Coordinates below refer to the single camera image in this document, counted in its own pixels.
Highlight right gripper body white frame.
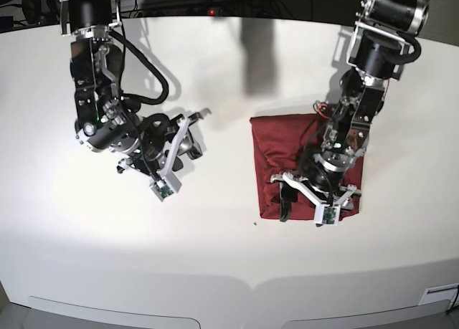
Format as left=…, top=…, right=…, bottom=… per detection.
left=117, top=108, right=211, bottom=201

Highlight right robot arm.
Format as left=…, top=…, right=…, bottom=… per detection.
left=59, top=0, right=210, bottom=201

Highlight power strip with red light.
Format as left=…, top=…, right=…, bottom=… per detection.
left=133, top=7, right=220, bottom=18

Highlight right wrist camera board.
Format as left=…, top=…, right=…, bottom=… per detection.
left=150, top=181, right=174, bottom=202

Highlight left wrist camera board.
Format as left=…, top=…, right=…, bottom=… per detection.
left=321, top=206, right=340, bottom=225

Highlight grey right table tray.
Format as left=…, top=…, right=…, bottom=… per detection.
left=282, top=300, right=450, bottom=328

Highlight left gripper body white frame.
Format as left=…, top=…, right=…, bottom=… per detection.
left=270, top=171, right=361, bottom=227

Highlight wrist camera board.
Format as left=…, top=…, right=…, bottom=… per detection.
left=150, top=181, right=174, bottom=202
left=321, top=206, right=340, bottom=225

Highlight white label plate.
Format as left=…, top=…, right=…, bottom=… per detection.
left=419, top=283, right=458, bottom=305

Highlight dark red long-sleeve shirt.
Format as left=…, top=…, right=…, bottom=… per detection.
left=250, top=113, right=364, bottom=221

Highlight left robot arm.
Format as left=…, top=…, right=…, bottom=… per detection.
left=250, top=0, right=428, bottom=227

